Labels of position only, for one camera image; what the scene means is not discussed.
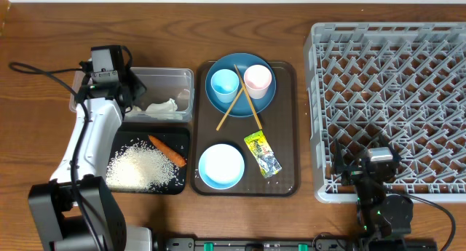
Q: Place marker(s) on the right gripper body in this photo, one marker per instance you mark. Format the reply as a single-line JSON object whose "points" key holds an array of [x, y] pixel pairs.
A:
{"points": [[352, 174]]}

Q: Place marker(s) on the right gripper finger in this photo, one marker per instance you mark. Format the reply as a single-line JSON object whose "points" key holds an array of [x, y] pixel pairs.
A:
{"points": [[384, 143], [338, 160]]}

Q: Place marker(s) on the wooden chopstick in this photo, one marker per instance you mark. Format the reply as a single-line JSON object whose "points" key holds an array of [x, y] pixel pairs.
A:
{"points": [[229, 109], [248, 98]]}

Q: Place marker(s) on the light blue cup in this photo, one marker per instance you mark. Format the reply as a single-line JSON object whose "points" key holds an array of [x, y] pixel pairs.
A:
{"points": [[225, 84]]}

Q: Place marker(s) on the yellow green snack wrapper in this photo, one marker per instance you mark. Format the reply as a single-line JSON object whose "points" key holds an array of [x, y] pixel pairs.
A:
{"points": [[263, 153]]}

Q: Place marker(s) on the light blue bowl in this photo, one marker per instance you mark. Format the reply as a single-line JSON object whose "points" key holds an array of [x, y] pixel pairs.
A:
{"points": [[221, 166]]}

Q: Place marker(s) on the right wooden chopstick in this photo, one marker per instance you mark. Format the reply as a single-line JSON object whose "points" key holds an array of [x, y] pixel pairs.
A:
{"points": [[248, 98]]}

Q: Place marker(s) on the black plastic tray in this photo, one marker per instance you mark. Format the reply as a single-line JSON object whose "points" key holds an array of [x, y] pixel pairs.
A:
{"points": [[176, 137]]}

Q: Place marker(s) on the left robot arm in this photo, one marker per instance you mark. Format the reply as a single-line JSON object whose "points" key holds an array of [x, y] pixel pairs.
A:
{"points": [[76, 210]]}

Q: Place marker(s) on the brown serving tray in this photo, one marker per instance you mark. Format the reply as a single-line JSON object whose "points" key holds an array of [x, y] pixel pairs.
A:
{"points": [[279, 122]]}

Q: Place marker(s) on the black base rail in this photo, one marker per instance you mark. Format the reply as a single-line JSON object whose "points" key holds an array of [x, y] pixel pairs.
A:
{"points": [[321, 243]]}

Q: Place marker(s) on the left wooden chopstick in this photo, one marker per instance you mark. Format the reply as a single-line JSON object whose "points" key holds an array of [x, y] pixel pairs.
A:
{"points": [[229, 109]]}

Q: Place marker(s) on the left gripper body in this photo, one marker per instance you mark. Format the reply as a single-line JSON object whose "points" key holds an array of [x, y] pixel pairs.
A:
{"points": [[124, 82]]}

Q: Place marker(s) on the clear plastic bin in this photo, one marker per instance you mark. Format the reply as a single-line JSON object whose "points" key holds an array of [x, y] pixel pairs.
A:
{"points": [[163, 84]]}

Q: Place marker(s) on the grey dishwasher rack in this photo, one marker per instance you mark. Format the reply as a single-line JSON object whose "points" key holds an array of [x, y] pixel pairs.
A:
{"points": [[402, 81]]}

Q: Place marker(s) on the pink cup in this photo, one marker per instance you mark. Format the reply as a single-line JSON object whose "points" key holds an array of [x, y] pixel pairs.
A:
{"points": [[257, 79]]}

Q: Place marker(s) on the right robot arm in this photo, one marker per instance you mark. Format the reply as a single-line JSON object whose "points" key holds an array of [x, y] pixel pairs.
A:
{"points": [[386, 218]]}

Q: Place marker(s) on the orange carrot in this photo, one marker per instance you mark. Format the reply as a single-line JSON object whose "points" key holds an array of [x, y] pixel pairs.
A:
{"points": [[172, 155]]}

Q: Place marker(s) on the pile of white rice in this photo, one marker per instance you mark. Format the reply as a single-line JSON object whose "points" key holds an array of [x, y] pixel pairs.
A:
{"points": [[142, 168]]}

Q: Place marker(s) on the white tissue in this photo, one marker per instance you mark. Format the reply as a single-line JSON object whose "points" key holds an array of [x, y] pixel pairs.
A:
{"points": [[168, 106]]}

